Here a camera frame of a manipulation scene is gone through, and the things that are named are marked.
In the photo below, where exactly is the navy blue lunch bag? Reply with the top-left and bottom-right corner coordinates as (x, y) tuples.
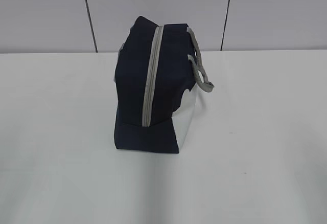
(114, 16), (214, 154)

